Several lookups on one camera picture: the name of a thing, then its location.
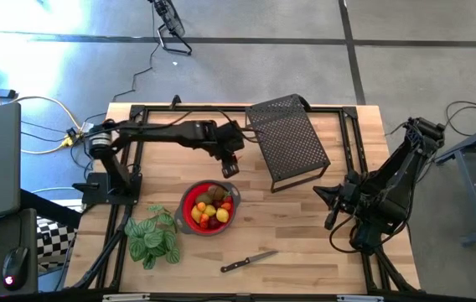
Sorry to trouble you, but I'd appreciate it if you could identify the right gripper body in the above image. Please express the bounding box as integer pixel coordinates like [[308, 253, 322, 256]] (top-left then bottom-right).
[[325, 171, 365, 230]]

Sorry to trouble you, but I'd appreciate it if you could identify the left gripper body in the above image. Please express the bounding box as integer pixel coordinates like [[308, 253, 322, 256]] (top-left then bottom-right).
[[210, 121, 247, 180]]

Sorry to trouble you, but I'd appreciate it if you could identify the black perforated metal shelf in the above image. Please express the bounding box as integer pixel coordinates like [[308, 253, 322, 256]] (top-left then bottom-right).
[[245, 93, 332, 194]]

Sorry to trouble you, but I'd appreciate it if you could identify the red collapsible bowl grey rim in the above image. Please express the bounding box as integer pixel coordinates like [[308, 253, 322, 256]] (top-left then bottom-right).
[[173, 180, 242, 237]]

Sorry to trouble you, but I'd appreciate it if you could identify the black handled kitchen knife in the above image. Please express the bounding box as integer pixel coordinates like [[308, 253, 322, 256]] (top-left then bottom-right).
[[220, 250, 280, 274]]

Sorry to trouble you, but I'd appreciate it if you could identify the white label strip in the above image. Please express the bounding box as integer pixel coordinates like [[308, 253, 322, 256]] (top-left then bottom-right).
[[336, 294, 385, 302], [102, 293, 152, 302]]

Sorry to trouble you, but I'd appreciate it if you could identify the green striped artificial plant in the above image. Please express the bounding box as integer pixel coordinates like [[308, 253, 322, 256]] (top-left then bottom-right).
[[123, 203, 183, 270]]

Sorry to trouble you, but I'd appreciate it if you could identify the black floor fan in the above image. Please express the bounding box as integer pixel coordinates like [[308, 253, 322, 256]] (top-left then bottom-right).
[[148, 0, 194, 56]]

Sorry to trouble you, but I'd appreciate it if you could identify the black white checkerboard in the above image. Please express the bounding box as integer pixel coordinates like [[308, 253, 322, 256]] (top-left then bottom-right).
[[35, 216, 79, 266]]

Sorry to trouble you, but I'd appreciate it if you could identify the black computer mouse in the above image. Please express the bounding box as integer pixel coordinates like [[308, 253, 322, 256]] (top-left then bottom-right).
[[2, 246, 29, 291]]

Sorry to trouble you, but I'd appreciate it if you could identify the pale yellow floor cable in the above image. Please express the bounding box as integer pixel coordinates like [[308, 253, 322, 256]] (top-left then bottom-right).
[[0, 69, 83, 155]]

